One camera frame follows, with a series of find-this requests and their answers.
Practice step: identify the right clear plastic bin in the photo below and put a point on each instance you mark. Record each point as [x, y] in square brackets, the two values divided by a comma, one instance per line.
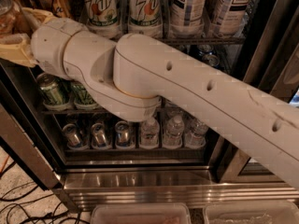
[252, 212]

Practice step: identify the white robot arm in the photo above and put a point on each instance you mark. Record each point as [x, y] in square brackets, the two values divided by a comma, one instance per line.
[129, 76]

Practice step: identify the water bottle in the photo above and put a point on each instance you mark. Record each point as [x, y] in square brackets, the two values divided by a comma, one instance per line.
[149, 132]
[173, 132]
[195, 135]

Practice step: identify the front right green can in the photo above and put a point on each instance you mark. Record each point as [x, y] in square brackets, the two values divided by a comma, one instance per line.
[82, 97]

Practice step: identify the middle water bottle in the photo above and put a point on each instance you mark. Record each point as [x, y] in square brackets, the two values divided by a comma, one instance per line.
[173, 132]

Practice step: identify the front left green can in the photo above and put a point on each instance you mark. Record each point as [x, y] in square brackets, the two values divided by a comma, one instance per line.
[52, 90]

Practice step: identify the right water bottle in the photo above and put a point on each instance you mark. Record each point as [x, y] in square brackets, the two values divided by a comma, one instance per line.
[195, 135]

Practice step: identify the right Teas Tea bottle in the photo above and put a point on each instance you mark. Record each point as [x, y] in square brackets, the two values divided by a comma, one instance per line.
[226, 16]

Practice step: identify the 7up can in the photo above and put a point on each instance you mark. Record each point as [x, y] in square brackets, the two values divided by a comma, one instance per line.
[145, 17]
[103, 17]

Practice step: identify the green can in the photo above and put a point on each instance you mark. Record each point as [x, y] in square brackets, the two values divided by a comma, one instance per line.
[82, 97]
[52, 90]

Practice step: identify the right 7UP can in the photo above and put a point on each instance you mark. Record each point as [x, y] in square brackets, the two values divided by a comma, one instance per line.
[145, 17]

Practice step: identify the middle silver blue can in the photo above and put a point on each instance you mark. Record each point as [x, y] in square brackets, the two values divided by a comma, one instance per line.
[99, 135]

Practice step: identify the silver blue can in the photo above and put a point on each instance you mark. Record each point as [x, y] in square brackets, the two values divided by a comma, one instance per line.
[123, 136]
[99, 135]
[72, 134]

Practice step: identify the left Teas Tea bottle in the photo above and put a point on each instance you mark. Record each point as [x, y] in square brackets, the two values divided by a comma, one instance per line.
[186, 17]

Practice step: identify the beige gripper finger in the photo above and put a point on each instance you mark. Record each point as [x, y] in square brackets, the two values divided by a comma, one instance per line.
[17, 49]
[37, 17]

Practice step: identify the left clear plastic bin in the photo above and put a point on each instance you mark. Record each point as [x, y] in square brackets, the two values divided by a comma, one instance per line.
[141, 213]

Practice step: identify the right silver blue can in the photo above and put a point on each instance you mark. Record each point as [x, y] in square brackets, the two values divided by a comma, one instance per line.
[123, 136]

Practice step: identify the left 7UP can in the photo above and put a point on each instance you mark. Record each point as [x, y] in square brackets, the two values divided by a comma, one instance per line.
[103, 17]

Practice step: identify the glass fridge door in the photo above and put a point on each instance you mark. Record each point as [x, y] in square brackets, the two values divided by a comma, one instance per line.
[268, 63]

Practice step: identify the left water bottle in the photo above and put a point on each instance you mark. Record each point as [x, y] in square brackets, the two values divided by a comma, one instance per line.
[149, 132]

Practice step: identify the steel fridge cabinet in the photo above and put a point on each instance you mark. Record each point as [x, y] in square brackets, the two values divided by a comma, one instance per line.
[82, 178]

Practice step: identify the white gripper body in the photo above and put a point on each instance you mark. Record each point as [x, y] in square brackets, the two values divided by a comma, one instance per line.
[49, 45]

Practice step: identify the teas tea bottle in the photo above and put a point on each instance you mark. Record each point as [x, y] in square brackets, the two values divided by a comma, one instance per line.
[186, 17]
[226, 16]

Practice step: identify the left silver blue can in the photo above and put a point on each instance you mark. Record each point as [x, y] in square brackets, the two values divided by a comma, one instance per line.
[72, 134]

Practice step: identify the top wire shelf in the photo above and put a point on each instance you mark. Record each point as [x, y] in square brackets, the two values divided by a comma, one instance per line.
[198, 41]

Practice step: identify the clear plastic bin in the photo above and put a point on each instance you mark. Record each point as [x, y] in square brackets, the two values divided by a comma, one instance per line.
[141, 213]
[252, 212]

